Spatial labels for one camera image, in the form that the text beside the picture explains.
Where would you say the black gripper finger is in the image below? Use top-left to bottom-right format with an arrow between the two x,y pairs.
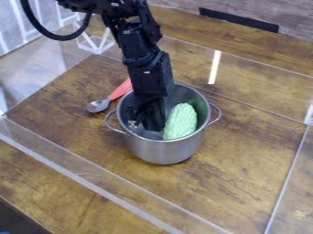
144,98 -> 164,132
125,103 -> 152,131

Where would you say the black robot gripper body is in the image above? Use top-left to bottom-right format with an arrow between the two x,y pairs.
121,50 -> 173,103

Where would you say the green bumpy gourd toy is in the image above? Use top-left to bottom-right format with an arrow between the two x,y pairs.
163,102 -> 196,140

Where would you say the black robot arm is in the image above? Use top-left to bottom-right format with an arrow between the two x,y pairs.
56,0 -> 175,132

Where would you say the silver metal pot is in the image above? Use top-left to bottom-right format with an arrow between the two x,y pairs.
104,83 -> 222,165

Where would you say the black strip on table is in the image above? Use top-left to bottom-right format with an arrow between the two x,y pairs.
198,7 -> 279,33

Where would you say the red-handled metal spoon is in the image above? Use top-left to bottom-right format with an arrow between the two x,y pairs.
87,79 -> 132,113

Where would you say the clear acrylic corner bracket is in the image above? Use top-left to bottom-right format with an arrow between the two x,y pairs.
76,29 -> 116,55

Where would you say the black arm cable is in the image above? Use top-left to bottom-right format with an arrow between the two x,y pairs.
20,0 -> 92,42

